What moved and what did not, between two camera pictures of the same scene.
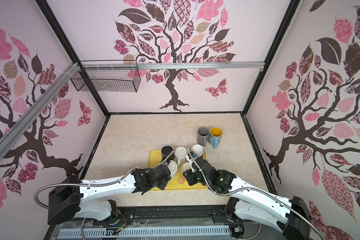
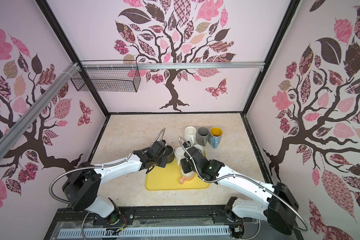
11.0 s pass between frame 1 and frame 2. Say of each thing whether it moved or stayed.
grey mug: stayed
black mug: stayed
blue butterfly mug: stayed
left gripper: moved
